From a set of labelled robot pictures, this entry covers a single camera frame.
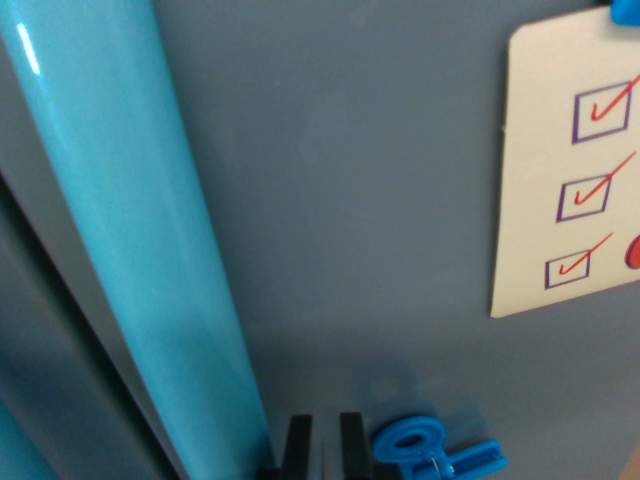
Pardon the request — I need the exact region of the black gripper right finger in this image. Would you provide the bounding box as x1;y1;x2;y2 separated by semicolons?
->
339;411;375;480

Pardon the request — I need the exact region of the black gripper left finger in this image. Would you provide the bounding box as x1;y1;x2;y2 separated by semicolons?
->
279;414;314;480

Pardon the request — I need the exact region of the grey fridge door with checklist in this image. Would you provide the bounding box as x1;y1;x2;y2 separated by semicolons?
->
0;0;640;480

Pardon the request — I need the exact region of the grey fridge door with dispenser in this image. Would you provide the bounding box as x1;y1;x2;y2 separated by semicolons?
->
0;169;179;480

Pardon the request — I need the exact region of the cream checklist card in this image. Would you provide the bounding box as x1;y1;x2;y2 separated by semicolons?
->
489;3;640;320

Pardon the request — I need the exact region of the blue clip with ring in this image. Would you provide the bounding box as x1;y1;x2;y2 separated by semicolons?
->
371;415;509;480

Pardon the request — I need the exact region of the teal handle of checklist door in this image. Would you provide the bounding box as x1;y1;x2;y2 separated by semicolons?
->
0;0;270;480

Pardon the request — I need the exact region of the teal handle of dispenser door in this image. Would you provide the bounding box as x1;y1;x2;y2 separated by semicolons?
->
0;399;59;480

